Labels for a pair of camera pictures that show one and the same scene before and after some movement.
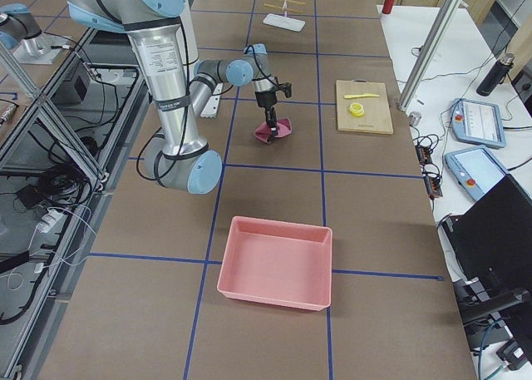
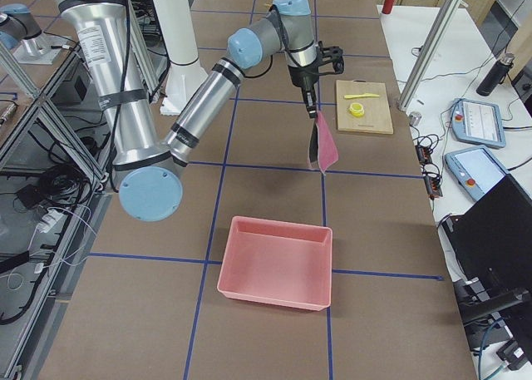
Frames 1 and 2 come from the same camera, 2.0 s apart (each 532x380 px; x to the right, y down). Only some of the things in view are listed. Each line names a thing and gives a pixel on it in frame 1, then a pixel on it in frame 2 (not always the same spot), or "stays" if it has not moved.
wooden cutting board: [376, 117] stays
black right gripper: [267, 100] -> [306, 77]
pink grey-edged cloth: [263, 131] -> [322, 151]
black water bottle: [496, 76] stays
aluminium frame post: [433, 45] stays
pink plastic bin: [278, 262] stays
